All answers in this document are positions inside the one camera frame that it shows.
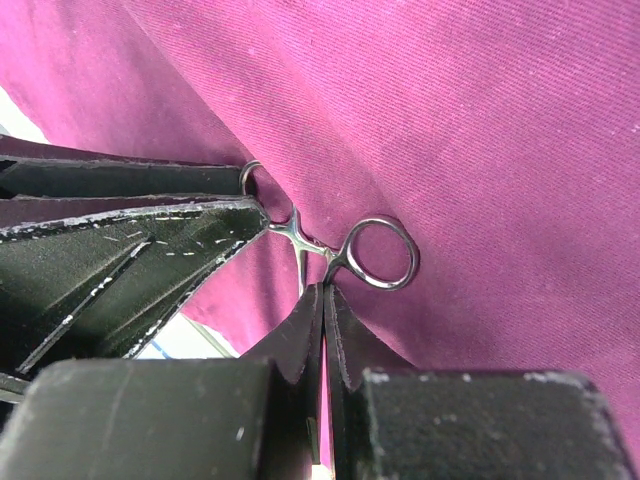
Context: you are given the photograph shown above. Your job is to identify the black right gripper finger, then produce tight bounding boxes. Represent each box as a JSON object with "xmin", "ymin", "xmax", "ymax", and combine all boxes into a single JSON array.
[
  {"xmin": 1, "ymin": 284, "xmax": 324, "ymax": 479},
  {"xmin": 323, "ymin": 286, "xmax": 639, "ymax": 479},
  {"xmin": 1, "ymin": 196, "xmax": 268, "ymax": 379},
  {"xmin": 1, "ymin": 135, "xmax": 241, "ymax": 198}
]

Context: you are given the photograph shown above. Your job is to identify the steel hemostat forceps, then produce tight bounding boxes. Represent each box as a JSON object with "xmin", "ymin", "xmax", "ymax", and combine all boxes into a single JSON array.
[{"xmin": 238, "ymin": 159, "xmax": 420, "ymax": 301}]

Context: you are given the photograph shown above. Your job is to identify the purple cloth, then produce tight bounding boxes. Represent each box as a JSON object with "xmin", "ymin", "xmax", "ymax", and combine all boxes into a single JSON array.
[{"xmin": 1, "ymin": 1, "xmax": 639, "ymax": 456}]

